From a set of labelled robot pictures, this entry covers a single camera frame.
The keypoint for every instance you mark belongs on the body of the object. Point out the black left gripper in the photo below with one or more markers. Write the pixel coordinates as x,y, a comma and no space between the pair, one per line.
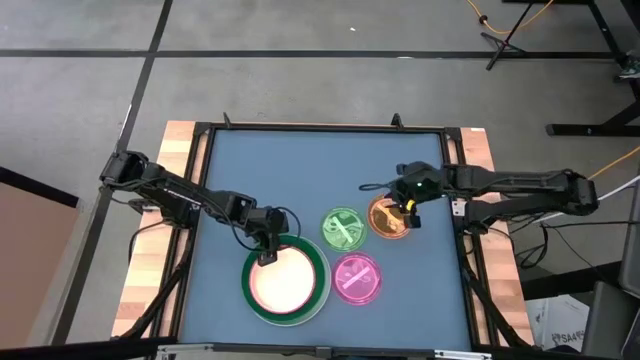
270,225

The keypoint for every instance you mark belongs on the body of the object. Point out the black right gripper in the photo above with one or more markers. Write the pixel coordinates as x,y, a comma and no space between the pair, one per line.
417,182

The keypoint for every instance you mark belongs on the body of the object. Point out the small orange transparent plate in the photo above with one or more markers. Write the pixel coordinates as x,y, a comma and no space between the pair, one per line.
385,225

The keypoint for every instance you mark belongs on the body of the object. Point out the large green plastic plate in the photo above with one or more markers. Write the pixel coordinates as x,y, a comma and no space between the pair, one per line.
250,295

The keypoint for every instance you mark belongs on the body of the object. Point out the small green transparent plate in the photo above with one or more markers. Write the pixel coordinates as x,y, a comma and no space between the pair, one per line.
343,229

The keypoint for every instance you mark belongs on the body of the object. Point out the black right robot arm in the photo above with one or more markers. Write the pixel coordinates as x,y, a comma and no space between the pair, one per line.
520,192

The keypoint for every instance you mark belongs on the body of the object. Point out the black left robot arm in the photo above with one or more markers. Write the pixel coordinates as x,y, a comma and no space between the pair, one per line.
175,192

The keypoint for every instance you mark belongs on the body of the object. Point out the small pink transparent plate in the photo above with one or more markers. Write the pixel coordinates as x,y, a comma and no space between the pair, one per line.
356,278

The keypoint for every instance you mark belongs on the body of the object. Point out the black table clamp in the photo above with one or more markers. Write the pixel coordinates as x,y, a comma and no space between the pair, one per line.
397,121

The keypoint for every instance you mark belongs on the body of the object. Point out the aluminium bar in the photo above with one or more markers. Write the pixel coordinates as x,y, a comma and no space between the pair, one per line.
325,351

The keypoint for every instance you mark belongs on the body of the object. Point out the white cardboard box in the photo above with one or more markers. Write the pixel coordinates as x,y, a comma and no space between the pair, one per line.
557,322

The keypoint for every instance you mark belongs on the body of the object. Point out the black tripod stand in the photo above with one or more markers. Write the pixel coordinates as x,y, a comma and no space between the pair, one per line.
505,42

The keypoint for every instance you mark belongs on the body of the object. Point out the black desk leg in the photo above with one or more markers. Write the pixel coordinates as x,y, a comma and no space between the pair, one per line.
600,127

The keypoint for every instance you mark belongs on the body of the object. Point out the grey chair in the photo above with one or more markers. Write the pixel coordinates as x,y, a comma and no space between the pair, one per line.
610,320

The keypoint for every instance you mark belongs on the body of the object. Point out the brown board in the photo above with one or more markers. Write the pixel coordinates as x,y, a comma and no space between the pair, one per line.
30,260

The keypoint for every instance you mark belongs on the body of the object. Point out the person's shoe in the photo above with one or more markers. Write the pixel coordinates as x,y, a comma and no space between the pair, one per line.
631,70

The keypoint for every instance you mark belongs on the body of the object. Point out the white metal bracket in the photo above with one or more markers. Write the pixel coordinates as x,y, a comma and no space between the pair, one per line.
458,208

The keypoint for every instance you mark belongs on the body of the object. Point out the black table frame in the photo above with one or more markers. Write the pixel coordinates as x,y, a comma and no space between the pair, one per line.
325,127

